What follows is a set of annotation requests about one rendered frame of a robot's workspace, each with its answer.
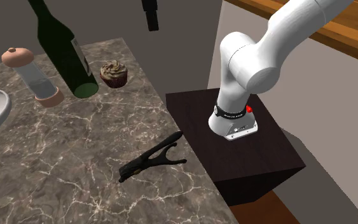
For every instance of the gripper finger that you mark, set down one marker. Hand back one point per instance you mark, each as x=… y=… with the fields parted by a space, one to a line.
x=152 y=18

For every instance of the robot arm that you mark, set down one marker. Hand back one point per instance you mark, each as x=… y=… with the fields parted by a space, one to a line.
x=253 y=62

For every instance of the chocolate cupcake with swirled frosting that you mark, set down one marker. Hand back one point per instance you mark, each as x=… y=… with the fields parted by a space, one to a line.
x=113 y=74

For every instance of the dark green wine bottle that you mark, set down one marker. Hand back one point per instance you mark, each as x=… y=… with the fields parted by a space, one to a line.
x=61 y=52

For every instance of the clear grinder with pink caps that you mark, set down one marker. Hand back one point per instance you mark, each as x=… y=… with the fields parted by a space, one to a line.
x=33 y=76

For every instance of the black hinged kitchen tool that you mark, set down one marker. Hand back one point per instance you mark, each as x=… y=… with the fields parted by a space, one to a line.
x=141 y=163

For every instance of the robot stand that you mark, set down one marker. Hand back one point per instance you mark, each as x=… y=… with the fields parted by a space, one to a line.
x=243 y=161

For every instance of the wooden table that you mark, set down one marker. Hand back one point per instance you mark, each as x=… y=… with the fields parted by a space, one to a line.
x=349 y=31

